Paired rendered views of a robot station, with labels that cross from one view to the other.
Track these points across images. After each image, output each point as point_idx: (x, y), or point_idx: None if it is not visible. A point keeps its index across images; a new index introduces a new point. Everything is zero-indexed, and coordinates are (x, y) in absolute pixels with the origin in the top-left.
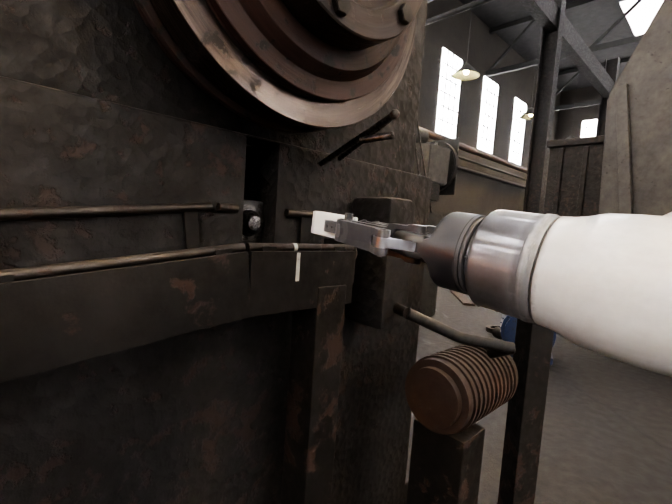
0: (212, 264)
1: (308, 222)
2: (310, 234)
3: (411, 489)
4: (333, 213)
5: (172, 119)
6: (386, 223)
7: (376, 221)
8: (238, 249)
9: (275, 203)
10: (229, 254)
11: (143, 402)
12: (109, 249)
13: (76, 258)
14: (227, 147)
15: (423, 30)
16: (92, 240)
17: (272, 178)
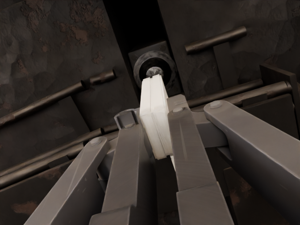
0: (47, 181)
1: (227, 49)
2: (241, 61)
3: None
4: (157, 85)
5: (7, 10)
6: (233, 110)
7: (210, 106)
8: (76, 154)
9: (169, 42)
10: (62, 165)
11: None
12: (19, 152)
13: (1, 164)
14: (76, 6)
15: None
16: (4, 148)
17: (159, 9)
